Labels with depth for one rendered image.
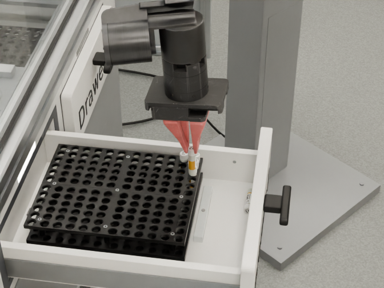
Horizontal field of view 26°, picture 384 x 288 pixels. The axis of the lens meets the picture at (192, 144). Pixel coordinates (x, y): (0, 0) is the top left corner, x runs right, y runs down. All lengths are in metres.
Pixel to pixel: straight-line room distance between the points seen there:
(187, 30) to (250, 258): 0.30
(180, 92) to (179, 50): 0.06
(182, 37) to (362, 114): 1.88
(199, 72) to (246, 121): 1.27
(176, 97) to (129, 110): 1.76
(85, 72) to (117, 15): 0.38
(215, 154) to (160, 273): 0.24
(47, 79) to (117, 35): 0.26
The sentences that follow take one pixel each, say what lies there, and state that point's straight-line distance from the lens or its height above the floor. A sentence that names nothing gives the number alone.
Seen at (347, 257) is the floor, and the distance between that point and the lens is 2.36.
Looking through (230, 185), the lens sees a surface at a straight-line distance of 1.29.
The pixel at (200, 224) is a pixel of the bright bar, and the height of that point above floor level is 0.85.
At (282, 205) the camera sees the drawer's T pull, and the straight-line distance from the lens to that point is 1.16.
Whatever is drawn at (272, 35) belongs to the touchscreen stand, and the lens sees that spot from 2.16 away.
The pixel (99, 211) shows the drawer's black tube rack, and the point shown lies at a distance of 1.16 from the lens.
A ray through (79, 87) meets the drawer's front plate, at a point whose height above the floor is 0.91.
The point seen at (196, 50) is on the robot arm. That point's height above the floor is 1.14.
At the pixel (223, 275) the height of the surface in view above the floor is 0.89.
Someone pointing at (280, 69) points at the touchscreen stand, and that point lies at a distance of 2.26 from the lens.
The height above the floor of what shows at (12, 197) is 0.93.
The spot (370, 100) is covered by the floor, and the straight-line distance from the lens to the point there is 2.92.
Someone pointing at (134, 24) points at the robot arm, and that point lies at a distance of 1.03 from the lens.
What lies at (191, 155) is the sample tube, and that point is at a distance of 1.15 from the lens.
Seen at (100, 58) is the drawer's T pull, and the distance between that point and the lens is 1.44.
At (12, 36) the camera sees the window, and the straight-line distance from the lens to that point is 1.15.
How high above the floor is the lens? 1.71
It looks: 40 degrees down
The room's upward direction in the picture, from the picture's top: straight up
